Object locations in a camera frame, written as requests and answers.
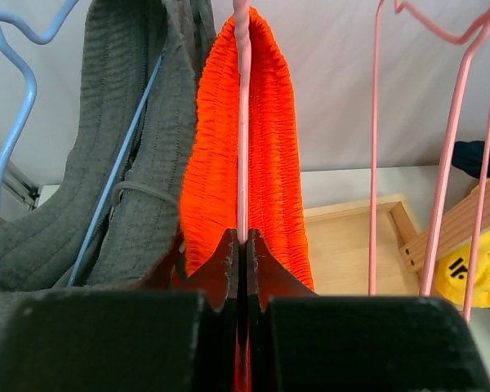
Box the orange shorts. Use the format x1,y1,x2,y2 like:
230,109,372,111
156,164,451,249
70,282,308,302
180,1,314,391

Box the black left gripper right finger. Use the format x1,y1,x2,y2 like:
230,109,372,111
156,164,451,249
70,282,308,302
247,229,490,391

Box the grey shorts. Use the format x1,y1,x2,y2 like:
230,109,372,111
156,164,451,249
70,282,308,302
0,1,216,338

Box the pink hanger of orange shorts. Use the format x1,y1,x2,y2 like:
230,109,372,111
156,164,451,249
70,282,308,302
233,0,252,244

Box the yellow shorts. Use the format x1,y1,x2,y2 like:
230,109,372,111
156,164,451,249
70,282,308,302
434,183,490,308

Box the navy blue shorts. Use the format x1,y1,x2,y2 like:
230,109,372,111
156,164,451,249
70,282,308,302
452,140,490,179

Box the blue hanger of grey shorts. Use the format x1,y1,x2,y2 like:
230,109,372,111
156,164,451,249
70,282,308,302
0,1,162,287

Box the wooden clothes rack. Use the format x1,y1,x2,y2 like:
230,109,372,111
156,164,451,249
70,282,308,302
301,167,490,297

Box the pink hanger of blue shorts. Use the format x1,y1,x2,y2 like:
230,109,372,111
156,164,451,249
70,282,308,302
368,1,490,296

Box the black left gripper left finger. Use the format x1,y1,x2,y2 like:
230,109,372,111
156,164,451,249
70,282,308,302
0,229,238,391

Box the pink hanger of navy shorts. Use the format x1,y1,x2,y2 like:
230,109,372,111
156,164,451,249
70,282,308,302
420,7,490,322

